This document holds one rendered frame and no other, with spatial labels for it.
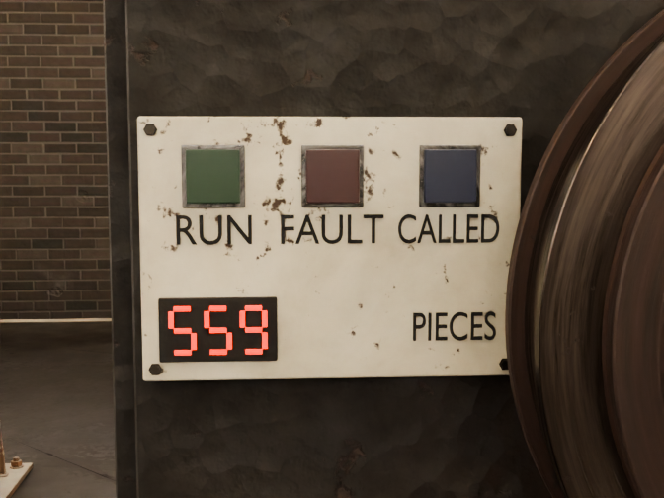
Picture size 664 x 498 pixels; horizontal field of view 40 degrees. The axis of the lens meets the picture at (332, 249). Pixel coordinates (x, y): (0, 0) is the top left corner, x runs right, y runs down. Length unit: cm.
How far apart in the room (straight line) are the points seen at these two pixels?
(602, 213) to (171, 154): 28
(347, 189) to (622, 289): 20
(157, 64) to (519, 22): 25
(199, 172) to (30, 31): 624
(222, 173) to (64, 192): 615
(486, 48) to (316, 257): 19
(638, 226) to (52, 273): 642
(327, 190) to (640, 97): 21
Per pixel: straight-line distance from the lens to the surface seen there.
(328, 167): 61
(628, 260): 51
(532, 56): 67
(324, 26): 64
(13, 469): 372
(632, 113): 52
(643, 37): 60
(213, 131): 62
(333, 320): 63
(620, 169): 52
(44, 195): 678
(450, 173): 62
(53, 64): 678
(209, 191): 61
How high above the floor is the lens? 122
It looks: 6 degrees down
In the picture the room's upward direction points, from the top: straight up
